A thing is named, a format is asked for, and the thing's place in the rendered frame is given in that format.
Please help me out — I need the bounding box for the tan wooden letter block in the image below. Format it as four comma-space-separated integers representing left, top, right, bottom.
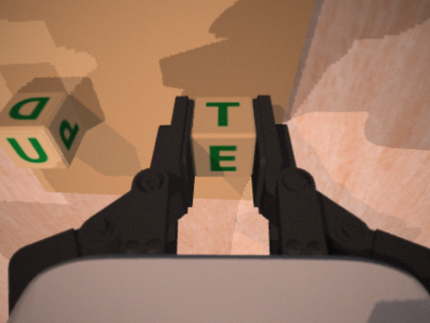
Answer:
0, 92, 85, 168
189, 97, 256, 177

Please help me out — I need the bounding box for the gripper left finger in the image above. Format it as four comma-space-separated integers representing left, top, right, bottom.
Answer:
8, 96, 195, 317

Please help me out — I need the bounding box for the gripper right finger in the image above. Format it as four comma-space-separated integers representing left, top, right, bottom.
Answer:
251, 96, 430, 295

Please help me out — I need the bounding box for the tan flat mat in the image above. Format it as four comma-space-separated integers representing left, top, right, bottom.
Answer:
0, 0, 316, 195

